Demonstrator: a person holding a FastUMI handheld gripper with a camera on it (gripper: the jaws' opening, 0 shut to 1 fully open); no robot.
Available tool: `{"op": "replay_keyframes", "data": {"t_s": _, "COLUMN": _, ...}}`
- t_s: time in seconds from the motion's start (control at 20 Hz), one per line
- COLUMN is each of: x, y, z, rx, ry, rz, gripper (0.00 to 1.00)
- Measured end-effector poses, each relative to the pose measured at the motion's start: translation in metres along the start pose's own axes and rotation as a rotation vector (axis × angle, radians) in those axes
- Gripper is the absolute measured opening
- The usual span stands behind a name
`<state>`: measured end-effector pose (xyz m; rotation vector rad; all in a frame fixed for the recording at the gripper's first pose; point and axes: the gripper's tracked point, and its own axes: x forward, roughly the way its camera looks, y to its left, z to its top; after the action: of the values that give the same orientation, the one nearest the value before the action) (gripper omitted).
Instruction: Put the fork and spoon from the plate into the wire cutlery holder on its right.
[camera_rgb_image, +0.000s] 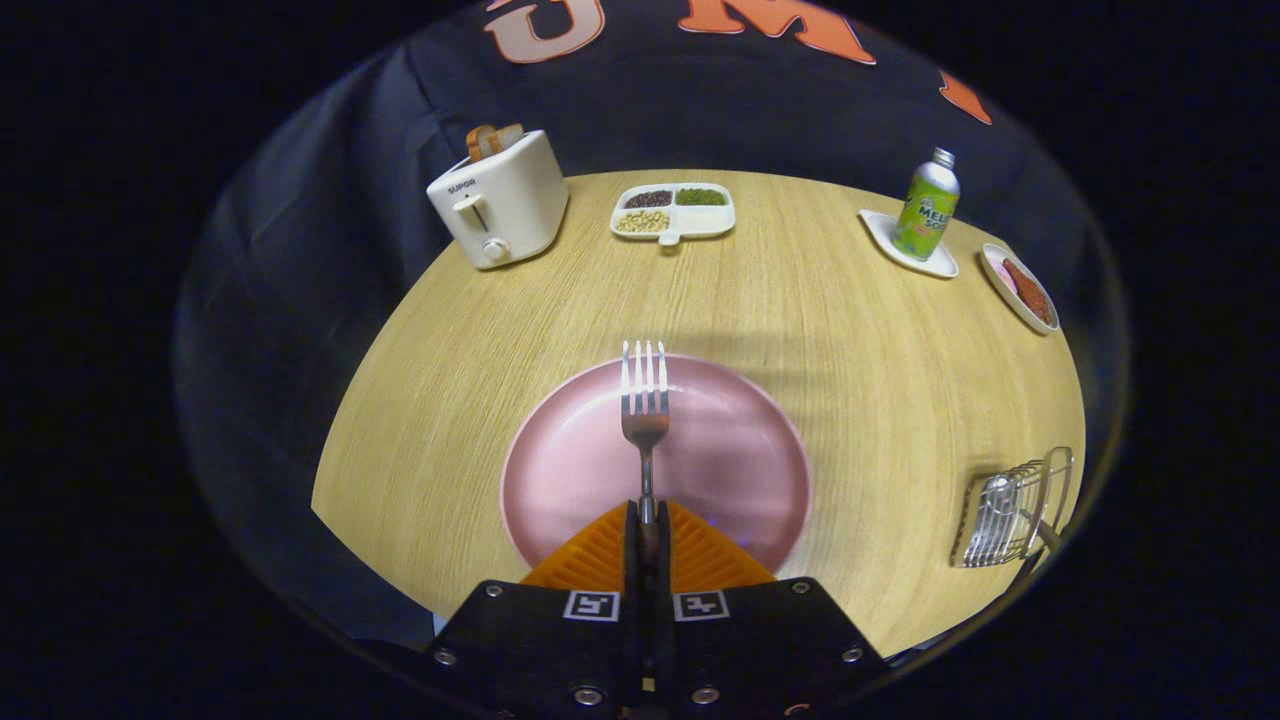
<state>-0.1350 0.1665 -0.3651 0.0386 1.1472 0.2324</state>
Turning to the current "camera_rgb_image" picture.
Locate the metal spoon brown handle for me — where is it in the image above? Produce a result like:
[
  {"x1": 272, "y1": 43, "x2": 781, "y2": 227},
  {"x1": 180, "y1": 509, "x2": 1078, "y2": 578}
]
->
[{"x1": 975, "y1": 475, "x2": 1066, "y2": 556}]

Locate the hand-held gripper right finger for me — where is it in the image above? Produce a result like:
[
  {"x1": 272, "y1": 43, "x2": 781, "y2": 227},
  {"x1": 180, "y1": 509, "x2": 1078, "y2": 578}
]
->
[{"x1": 655, "y1": 503, "x2": 891, "y2": 720}]

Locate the metal wire basket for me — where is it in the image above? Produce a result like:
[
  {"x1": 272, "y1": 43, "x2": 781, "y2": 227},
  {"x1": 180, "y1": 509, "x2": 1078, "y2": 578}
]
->
[{"x1": 950, "y1": 446, "x2": 1076, "y2": 569}]

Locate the brown meat steak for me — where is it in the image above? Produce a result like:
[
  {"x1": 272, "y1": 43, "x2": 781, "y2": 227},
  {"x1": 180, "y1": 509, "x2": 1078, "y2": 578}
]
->
[{"x1": 1002, "y1": 258, "x2": 1055, "y2": 327}]

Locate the white oval plate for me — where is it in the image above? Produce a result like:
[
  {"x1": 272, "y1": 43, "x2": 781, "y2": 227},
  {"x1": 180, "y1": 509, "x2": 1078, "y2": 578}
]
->
[{"x1": 980, "y1": 243, "x2": 1060, "y2": 335}]

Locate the pink round plate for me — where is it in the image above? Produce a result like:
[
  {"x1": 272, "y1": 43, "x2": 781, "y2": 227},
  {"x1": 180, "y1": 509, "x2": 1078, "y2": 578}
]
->
[{"x1": 500, "y1": 353, "x2": 813, "y2": 574}]

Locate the metal fork brown handle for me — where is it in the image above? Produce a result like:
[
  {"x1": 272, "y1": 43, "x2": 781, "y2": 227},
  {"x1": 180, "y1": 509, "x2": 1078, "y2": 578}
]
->
[{"x1": 620, "y1": 340, "x2": 672, "y2": 526}]

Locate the white divided dish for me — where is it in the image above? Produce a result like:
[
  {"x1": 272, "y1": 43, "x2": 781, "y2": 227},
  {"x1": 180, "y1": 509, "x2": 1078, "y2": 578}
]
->
[{"x1": 610, "y1": 182, "x2": 737, "y2": 247}]

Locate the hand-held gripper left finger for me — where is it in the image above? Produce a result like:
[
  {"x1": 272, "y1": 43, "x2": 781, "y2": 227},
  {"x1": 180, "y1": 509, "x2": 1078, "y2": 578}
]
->
[{"x1": 425, "y1": 503, "x2": 641, "y2": 720}]

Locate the green soda bottle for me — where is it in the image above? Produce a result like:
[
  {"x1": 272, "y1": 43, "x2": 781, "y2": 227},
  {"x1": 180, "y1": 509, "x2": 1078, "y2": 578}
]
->
[{"x1": 892, "y1": 147, "x2": 961, "y2": 262}]

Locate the white square coaster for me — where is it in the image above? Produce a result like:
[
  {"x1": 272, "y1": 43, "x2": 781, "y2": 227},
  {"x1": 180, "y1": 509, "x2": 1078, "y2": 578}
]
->
[{"x1": 858, "y1": 208, "x2": 959, "y2": 279}]

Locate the white toaster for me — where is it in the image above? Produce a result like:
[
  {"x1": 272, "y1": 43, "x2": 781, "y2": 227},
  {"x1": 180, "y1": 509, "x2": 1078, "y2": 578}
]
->
[{"x1": 426, "y1": 129, "x2": 570, "y2": 270}]

